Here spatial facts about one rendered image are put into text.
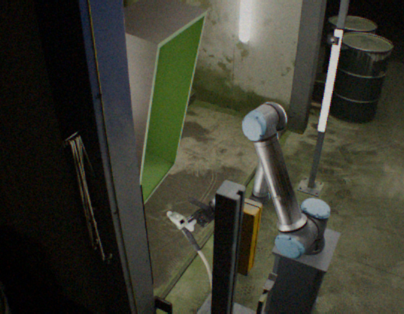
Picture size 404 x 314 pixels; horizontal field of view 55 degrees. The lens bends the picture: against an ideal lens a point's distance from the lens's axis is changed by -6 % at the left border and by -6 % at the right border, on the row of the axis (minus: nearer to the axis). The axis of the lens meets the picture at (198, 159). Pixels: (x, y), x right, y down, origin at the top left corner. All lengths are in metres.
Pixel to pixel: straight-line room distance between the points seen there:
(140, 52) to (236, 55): 2.38
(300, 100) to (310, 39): 0.64
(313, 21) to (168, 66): 1.68
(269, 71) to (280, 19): 0.55
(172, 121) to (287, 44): 1.62
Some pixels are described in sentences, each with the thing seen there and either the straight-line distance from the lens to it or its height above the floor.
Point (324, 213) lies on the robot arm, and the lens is 2.08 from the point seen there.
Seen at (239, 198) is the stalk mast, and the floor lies 1.63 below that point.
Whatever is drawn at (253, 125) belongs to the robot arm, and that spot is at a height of 1.38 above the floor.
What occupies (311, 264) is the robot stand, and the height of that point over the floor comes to 0.64.
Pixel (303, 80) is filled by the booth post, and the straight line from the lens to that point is 4.10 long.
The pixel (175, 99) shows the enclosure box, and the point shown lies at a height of 1.01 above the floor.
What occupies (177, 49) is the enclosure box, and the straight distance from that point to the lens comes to 2.59.
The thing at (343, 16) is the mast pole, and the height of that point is 1.52.
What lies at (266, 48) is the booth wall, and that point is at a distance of 4.11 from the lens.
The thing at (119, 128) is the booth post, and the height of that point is 1.59.
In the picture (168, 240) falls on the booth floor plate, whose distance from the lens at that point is 3.06.
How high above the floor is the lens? 2.29
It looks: 36 degrees down
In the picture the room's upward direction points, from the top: straight up
